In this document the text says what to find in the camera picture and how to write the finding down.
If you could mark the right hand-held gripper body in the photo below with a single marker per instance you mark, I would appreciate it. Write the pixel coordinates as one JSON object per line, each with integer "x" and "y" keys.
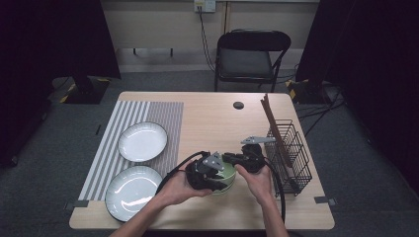
{"x": 253, "y": 156}

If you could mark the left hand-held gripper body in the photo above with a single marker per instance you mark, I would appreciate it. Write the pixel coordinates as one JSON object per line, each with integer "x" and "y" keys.
{"x": 201, "y": 174}

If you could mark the white plate with dark rim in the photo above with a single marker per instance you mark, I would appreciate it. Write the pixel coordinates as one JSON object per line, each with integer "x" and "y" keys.
{"x": 142, "y": 141}
{"x": 131, "y": 194}

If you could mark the person's left hand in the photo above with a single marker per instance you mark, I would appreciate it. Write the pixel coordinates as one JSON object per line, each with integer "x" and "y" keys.
{"x": 179, "y": 192}

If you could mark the person's right hand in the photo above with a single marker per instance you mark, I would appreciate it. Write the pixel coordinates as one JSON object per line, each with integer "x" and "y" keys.
{"x": 260, "y": 186}

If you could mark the black round table grommet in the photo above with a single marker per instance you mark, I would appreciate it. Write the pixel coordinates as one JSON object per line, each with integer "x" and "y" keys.
{"x": 238, "y": 105}

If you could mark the grey striped placemat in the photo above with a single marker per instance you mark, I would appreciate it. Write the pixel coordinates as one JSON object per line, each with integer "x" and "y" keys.
{"x": 171, "y": 115}

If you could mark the black stand base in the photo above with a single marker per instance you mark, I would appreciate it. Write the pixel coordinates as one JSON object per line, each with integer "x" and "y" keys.
{"x": 85, "y": 92}
{"x": 311, "y": 95}

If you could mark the black folding chair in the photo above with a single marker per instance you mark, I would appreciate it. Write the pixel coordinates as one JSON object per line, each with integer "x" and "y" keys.
{"x": 245, "y": 62}

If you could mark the small black floor marker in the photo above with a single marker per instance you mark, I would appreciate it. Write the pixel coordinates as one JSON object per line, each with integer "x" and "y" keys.
{"x": 98, "y": 129}

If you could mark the black curtain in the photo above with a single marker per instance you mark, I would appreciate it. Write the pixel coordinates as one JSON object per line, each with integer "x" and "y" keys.
{"x": 378, "y": 65}
{"x": 49, "y": 39}

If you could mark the white wall socket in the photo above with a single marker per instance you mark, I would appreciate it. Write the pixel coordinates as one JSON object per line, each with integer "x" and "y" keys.
{"x": 205, "y": 5}

